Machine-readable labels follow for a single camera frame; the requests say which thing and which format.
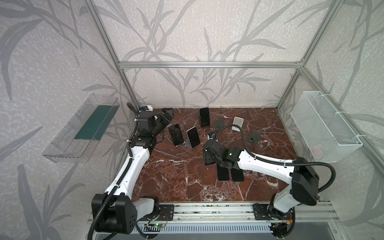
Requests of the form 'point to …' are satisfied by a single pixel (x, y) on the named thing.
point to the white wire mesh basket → (329, 139)
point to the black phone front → (223, 173)
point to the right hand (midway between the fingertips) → (208, 147)
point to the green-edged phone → (209, 157)
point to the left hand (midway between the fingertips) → (173, 108)
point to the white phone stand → (237, 121)
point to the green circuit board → (159, 225)
